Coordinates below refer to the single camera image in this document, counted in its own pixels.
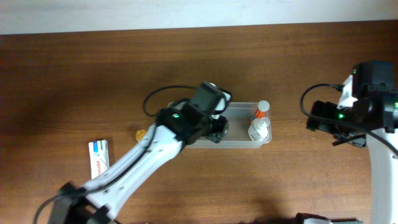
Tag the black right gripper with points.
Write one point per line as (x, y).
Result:
(319, 116)

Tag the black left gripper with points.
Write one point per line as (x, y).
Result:
(218, 129)

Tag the clear plastic container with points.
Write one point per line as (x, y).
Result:
(239, 116)

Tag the white squeeze bottle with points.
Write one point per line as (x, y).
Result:
(259, 129)

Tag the orange tube white cap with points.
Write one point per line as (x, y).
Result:
(262, 110)

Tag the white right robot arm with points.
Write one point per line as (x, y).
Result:
(370, 122)

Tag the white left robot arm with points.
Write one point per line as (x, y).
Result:
(101, 199)

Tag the gold lid balm jar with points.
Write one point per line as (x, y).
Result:
(140, 134)

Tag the white medicine box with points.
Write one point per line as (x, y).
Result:
(99, 157)

